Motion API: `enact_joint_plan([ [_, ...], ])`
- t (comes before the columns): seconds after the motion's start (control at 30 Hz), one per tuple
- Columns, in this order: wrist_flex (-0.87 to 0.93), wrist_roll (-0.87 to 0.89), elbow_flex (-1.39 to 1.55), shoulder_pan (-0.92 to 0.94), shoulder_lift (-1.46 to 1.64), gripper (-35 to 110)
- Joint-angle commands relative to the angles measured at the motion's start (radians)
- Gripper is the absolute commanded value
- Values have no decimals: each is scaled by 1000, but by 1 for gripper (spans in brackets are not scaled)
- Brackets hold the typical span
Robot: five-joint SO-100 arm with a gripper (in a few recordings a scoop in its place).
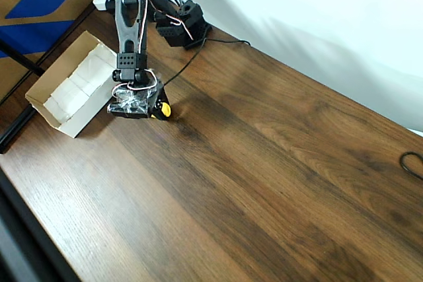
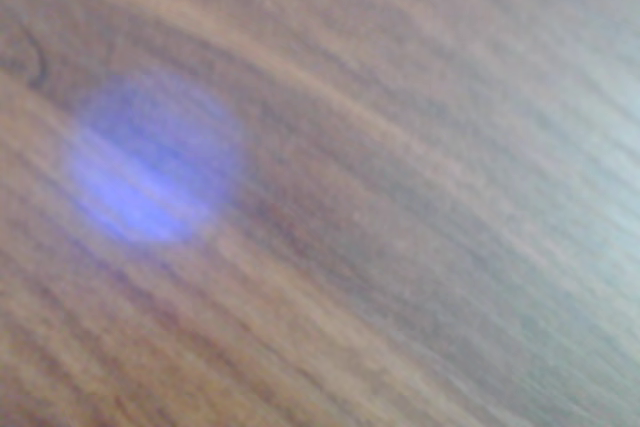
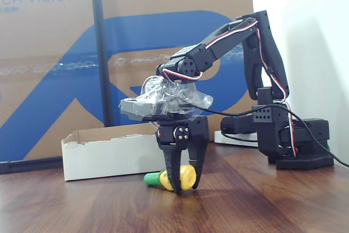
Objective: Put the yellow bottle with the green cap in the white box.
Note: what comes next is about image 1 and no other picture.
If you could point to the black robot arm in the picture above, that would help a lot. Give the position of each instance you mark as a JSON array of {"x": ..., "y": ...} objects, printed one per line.
[{"x": 127, "y": 27}]

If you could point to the white cardboard box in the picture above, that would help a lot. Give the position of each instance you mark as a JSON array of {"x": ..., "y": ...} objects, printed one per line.
[{"x": 82, "y": 77}]

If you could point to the black metal pole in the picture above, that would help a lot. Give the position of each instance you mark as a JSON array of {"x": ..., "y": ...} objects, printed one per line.
[{"x": 20, "y": 57}]

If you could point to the black frame bar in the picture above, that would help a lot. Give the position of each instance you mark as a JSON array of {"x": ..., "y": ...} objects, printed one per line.
[{"x": 13, "y": 136}]

